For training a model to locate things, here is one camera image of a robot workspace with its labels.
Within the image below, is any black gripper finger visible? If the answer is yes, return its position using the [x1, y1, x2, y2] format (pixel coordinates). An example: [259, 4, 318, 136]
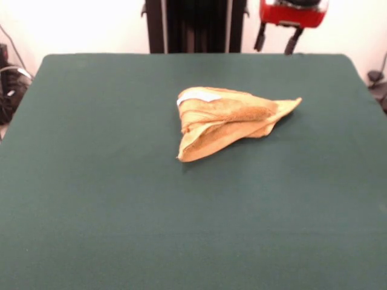
[284, 26, 305, 56]
[253, 21, 267, 53]

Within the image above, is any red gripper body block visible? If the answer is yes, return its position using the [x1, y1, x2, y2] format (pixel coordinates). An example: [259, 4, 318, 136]
[259, 0, 329, 30]

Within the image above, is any tan terry towel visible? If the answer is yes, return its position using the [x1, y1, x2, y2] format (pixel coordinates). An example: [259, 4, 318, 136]
[176, 86, 303, 163]

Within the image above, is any black stand base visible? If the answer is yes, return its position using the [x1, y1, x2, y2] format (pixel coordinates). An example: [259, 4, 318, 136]
[366, 51, 387, 114]

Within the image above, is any dark green table cloth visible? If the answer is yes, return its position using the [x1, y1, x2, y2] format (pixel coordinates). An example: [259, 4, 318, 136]
[0, 53, 387, 290]

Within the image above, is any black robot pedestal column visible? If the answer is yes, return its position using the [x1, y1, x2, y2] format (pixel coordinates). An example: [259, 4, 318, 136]
[140, 0, 246, 54]

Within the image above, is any black equipment pile with cables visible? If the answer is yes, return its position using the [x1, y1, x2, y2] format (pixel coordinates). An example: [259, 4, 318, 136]
[0, 42, 33, 126]

